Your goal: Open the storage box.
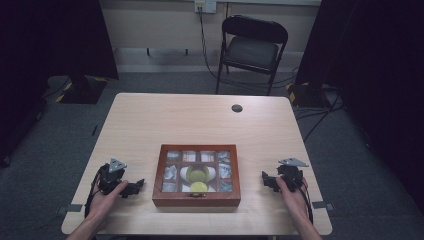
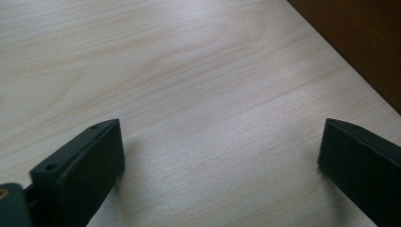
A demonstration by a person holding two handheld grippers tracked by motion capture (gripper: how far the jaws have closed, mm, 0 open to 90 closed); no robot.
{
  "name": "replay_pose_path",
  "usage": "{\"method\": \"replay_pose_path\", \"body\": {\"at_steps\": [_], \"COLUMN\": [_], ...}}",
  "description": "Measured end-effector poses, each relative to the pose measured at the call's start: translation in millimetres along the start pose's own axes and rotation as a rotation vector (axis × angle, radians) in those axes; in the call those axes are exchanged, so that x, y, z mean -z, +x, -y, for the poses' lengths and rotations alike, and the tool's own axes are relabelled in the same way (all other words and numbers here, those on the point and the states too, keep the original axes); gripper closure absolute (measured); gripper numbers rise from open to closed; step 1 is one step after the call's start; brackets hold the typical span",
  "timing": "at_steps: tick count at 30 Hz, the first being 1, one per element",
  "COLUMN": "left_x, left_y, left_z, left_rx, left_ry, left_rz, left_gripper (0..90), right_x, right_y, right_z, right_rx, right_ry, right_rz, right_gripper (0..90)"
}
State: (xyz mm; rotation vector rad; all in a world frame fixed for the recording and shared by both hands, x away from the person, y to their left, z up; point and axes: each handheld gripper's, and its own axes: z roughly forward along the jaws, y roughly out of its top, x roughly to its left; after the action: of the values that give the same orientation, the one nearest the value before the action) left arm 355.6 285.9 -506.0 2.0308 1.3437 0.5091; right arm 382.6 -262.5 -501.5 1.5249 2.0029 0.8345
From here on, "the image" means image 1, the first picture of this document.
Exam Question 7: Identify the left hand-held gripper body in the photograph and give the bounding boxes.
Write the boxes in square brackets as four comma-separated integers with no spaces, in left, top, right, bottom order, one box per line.
[96,158,128,196]

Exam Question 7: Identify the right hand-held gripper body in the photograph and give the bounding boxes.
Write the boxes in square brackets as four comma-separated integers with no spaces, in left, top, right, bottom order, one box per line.
[277,157,310,193]

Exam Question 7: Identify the wooden glass-lid box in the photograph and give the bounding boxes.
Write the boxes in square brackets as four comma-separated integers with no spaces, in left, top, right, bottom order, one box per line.
[152,143,242,208]

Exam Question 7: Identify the person's left hand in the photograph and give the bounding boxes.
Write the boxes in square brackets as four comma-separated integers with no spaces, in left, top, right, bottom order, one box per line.
[87,180,129,224]

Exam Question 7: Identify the person's right hand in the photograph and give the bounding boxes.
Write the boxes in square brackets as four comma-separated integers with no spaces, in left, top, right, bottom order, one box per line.
[276,176,311,222]

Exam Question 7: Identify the group of white foil packets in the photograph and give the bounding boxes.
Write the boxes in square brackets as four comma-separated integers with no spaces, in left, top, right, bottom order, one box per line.
[162,150,234,193]

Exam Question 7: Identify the grey tape strip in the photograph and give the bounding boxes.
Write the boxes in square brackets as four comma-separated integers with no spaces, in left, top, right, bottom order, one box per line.
[312,200,335,211]
[56,203,84,215]

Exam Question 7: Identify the large yellow-lidded capsule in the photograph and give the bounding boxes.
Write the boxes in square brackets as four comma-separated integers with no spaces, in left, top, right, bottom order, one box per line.
[186,164,210,183]

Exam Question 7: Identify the black stand base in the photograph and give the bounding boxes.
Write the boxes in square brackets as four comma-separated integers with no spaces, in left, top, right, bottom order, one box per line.
[54,74,109,105]
[285,81,336,109]

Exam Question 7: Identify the black folding chair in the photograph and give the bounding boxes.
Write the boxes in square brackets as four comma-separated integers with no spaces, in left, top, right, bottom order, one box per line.
[215,14,289,97]

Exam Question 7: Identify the dark curtain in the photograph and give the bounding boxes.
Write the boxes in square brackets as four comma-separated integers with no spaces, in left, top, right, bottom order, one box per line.
[294,0,424,216]
[0,0,120,168]

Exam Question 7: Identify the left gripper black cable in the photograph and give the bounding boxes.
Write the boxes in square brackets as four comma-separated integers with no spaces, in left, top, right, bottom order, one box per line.
[84,164,105,218]

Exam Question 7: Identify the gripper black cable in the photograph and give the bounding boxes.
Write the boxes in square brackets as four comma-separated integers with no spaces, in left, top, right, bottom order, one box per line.
[84,164,105,218]
[293,178,314,224]

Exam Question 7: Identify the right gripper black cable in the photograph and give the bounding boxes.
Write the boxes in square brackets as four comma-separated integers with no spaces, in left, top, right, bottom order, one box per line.
[293,178,314,224]

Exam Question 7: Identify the black floor cables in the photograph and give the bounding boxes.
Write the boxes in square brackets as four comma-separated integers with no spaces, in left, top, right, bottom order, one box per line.
[294,89,346,143]

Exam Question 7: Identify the white wall outlet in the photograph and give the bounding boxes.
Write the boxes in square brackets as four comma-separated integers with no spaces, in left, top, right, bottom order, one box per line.
[194,0,218,14]

